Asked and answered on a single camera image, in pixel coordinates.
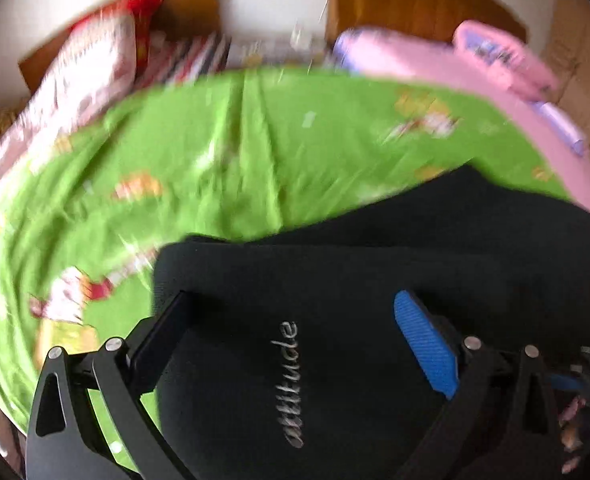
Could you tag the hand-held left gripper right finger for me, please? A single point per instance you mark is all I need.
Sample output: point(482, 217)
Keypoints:
point(425, 340)

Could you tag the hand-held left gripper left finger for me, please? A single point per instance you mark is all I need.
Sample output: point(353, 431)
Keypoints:
point(157, 340)

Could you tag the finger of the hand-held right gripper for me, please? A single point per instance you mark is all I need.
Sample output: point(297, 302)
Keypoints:
point(567, 382)

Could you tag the black pants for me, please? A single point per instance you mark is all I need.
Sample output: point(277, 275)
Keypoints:
point(325, 270)

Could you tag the green printed bed sheet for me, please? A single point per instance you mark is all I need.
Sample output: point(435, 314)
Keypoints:
point(225, 160)

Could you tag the pink blanket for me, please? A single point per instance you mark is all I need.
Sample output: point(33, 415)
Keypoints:
point(475, 80)

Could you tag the striped cloth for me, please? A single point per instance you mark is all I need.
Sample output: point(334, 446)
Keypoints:
point(190, 60)

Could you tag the pink printed pillow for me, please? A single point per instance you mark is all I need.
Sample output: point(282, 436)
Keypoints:
point(505, 55)

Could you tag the red pillow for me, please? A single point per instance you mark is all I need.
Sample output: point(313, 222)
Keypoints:
point(145, 10)

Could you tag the small wooden headboard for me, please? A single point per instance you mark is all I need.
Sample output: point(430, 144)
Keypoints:
point(190, 5)

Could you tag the large wooden headboard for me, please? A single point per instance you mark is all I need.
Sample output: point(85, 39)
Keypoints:
point(415, 0)

